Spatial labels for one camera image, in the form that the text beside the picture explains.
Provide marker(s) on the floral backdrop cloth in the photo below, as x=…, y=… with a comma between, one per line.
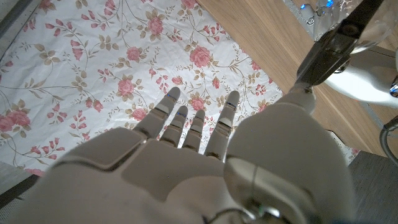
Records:
x=93, y=62

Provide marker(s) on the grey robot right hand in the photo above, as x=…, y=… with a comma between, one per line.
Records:
x=186, y=174

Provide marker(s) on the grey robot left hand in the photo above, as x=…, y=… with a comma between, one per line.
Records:
x=367, y=77

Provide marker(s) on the black pump head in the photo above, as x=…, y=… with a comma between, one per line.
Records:
x=329, y=56

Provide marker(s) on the clear plastic dispenser bottle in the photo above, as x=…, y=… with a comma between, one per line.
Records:
x=376, y=34

